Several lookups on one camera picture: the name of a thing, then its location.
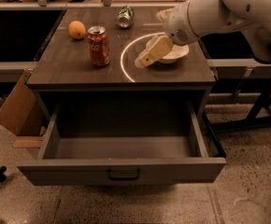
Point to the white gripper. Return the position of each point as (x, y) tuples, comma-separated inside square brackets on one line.
[(177, 27)]

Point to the red coke can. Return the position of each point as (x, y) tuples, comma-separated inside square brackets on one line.
[(98, 46)]

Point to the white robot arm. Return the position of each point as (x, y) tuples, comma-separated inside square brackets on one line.
[(191, 20)]

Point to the green soda can lying down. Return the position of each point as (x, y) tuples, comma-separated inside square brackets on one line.
[(125, 17)]

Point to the open grey top drawer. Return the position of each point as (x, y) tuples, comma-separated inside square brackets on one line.
[(161, 137)]

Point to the white paper bowl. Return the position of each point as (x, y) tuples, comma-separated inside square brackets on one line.
[(176, 53)]

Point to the dark wooden cabinet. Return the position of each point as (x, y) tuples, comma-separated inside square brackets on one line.
[(66, 64)]

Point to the orange fruit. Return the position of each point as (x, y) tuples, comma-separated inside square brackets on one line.
[(76, 29)]

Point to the brown cardboard piece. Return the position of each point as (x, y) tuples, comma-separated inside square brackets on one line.
[(22, 115)]

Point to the black drawer handle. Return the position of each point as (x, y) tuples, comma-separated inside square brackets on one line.
[(114, 175)]

